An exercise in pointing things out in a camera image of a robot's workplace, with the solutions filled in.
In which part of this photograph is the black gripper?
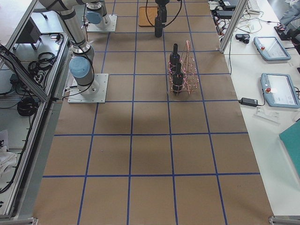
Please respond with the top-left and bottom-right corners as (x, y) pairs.
(155, 0), (170, 23)

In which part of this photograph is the dark wine bottle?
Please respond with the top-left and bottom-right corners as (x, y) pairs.
(172, 62), (183, 94)
(154, 15), (163, 38)
(169, 43), (180, 66)

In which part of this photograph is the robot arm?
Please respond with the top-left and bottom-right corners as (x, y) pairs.
(40, 0), (98, 95)
(82, 0), (169, 35)

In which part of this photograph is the wooden tray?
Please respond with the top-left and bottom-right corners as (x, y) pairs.
(138, 6), (157, 27)

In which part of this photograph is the teach pendant far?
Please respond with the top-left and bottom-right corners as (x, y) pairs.
(254, 37), (291, 61)

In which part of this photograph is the teach pendant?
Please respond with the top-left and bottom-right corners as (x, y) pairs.
(254, 37), (291, 61)
(261, 73), (300, 109)

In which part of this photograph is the black power adapter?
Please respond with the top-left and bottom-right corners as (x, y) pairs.
(239, 97), (258, 107)

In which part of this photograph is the teach pendant near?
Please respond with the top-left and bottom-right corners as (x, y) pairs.
(261, 73), (300, 109)

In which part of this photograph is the teal box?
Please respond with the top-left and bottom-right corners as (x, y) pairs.
(279, 121), (300, 173)

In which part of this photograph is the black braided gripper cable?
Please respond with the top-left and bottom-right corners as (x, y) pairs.
(145, 0), (184, 28)

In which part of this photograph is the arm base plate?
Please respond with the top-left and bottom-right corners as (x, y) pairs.
(87, 14), (117, 33)
(67, 74), (109, 104)

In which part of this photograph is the copper wire bottle basket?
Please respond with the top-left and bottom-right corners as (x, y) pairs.
(168, 40), (199, 95)

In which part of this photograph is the aluminium frame post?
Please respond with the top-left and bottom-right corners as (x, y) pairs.
(219, 0), (248, 53)

